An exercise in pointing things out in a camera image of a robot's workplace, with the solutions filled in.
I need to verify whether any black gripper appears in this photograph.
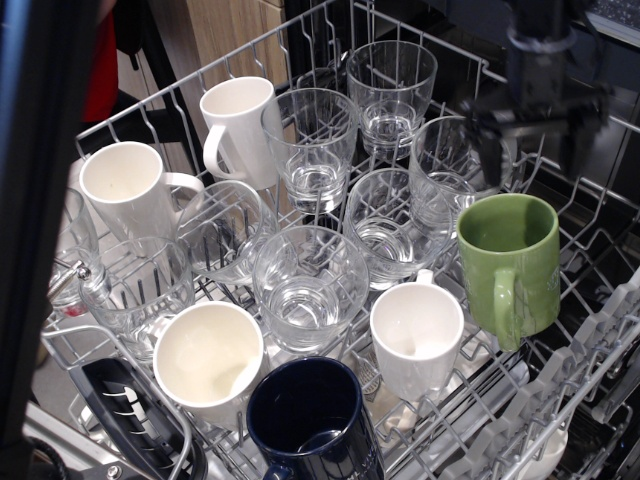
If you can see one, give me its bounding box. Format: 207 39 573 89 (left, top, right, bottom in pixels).
464 1 608 186

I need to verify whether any green ceramic mug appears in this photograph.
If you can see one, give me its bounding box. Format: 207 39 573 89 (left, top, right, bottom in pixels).
456 193 560 351

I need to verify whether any small white mug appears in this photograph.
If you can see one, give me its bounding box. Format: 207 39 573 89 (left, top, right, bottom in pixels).
370 269 465 402

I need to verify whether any tall white mug rear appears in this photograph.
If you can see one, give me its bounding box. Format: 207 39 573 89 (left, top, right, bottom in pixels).
199 76 279 190

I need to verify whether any tall white mug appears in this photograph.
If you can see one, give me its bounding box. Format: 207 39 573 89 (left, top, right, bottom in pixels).
79 141 204 242
199 76 279 190

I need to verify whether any navy blue mug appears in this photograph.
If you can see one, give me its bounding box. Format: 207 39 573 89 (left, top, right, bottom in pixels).
246 357 385 479

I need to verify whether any white mug front left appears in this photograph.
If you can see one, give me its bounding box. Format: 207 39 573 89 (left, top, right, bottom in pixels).
153 301 270 432

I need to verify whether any tall white mug left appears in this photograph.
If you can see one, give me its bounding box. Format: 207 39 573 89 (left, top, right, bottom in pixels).
79 141 204 242

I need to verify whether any clear glass rear right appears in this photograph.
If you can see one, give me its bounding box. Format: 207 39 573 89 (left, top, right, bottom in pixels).
346 40 438 162

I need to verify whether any clear glass centre right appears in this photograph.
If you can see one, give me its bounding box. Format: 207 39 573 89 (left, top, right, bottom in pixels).
342 168 453 291

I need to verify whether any tall clear glass centre rear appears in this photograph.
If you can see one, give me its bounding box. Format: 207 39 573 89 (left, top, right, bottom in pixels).
261 88 359 215

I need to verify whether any grey plastic tine row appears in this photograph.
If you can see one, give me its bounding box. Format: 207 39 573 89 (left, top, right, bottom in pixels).
440 273 639 479

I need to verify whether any clear glass centre front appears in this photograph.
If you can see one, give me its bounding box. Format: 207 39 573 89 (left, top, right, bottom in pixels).
252 225 370 354

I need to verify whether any clear glass centre left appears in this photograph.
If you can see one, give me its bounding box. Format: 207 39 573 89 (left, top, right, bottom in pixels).
176 180 279 285

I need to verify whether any clear glass front left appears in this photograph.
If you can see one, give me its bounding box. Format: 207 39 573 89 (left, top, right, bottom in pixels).
80 237 195 364

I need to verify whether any red shirt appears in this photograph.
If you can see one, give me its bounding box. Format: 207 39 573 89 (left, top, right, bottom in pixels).
82 1 118 123

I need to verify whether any metal clamp screw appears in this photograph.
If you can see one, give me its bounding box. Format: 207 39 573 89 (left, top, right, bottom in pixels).
47 258 91 302

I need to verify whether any clear glass far left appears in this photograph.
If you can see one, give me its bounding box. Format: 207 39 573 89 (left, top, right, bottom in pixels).
50 188 99 317

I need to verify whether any grey wire dishwasher rack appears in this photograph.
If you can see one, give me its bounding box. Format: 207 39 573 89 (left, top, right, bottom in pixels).
39 0 640 480

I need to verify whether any black rack handle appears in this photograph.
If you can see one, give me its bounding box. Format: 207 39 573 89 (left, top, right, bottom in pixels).
69 358 208 479

